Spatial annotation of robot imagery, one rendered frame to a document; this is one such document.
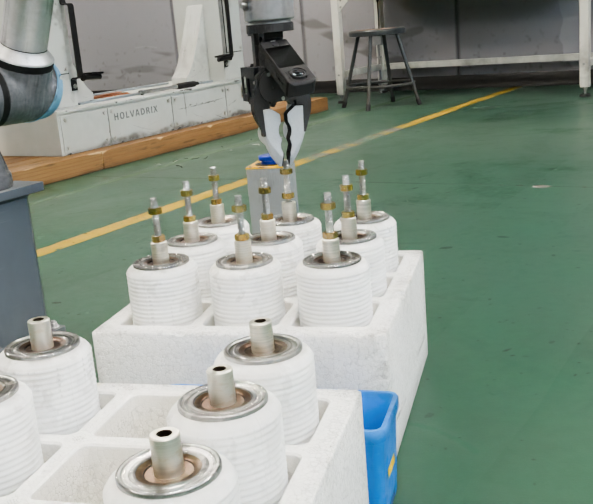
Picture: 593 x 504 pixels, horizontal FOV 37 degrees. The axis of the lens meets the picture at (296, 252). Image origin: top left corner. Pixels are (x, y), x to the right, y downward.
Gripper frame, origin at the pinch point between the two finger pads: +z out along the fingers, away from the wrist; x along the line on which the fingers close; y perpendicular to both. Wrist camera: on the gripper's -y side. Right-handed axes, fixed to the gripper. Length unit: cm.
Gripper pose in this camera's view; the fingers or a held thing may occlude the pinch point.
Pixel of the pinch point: (286, 157)
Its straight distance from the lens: 137.8
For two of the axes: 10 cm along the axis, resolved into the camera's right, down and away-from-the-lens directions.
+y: -3.9, -2.0, 9.0
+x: -9.2, 1.7, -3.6
